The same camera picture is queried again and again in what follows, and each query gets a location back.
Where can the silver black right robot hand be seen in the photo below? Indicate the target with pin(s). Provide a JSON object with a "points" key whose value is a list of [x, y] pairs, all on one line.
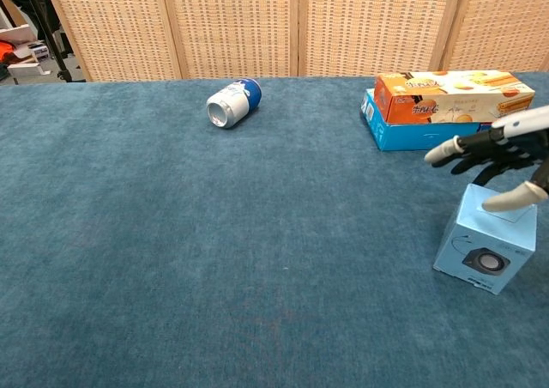
{"points": [[523, 126]]}

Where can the light blue speaker box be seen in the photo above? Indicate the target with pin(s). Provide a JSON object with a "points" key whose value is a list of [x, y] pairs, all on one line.
{"points": [[484, 242]]}

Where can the orange snack box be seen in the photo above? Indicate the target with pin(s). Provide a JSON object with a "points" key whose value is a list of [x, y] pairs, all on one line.
{"points": [[420, 96]]}

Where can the flat blue carton box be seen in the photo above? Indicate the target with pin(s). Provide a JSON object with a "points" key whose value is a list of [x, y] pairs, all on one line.
{"points": [[386, 132]]}

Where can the blue white drink can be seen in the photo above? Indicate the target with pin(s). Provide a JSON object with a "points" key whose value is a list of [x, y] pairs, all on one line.
{"points": [[233, 102]]}

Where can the woven wooden folding screen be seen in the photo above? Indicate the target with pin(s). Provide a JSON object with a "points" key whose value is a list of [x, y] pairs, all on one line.
{"points": [[231, 27]]}

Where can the blue table cloth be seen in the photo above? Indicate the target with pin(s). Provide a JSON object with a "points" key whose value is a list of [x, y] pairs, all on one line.
{"points": [[214, 255]]}

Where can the black tripod stand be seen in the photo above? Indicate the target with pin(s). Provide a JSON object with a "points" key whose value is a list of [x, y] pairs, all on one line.
{"points": [[53, 44]]}

